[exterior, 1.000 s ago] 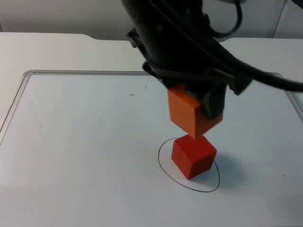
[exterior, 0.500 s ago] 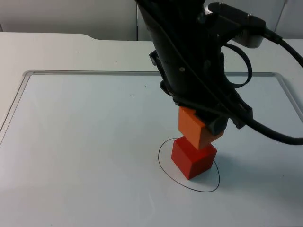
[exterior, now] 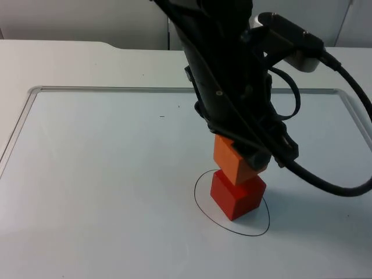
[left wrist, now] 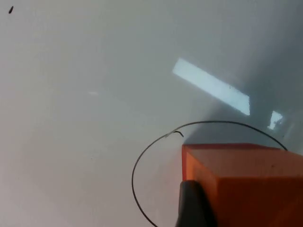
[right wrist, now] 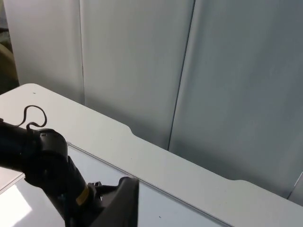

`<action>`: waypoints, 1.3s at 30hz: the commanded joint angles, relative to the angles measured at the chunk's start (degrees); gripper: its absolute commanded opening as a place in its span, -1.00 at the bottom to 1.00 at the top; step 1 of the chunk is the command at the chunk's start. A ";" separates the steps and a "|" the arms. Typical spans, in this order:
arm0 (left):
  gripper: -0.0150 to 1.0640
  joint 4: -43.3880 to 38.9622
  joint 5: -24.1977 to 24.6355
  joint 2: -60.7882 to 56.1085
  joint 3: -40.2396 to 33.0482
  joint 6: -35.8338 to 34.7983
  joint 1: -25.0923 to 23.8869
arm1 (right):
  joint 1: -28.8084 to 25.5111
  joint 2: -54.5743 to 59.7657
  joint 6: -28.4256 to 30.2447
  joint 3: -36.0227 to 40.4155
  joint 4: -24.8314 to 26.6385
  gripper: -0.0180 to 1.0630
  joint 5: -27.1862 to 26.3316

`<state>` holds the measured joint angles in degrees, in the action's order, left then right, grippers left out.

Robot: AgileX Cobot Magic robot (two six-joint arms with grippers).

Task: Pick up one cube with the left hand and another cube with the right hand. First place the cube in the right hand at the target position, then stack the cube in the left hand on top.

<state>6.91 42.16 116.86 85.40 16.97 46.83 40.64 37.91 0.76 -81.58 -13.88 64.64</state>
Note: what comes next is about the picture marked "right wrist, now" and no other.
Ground black cable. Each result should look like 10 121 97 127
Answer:
17 105 47 133

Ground beige curved background object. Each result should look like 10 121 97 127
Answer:
0 44 19 82

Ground grey-framed whiteboard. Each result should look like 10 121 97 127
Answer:
0 142 234 227

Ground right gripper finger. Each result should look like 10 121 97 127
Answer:
91 176 140 227

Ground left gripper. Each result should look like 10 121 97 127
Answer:
71 181 120 227

